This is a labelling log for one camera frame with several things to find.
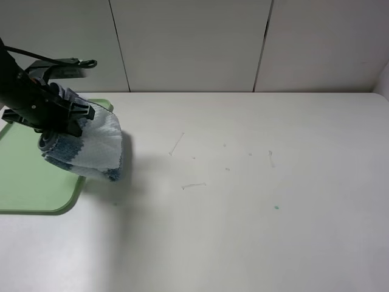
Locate light green plastic tray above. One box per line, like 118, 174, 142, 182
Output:
0, 97, 114, 216

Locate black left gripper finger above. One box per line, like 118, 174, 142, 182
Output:
62, 119, 83, 137
69, 102, 95, 121

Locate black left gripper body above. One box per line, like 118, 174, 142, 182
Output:
1, 79, 72, 133

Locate blue white striped towel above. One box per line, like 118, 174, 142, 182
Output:
38, 82, 123, 181

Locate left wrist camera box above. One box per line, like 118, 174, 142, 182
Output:
25, 60, 86, 83

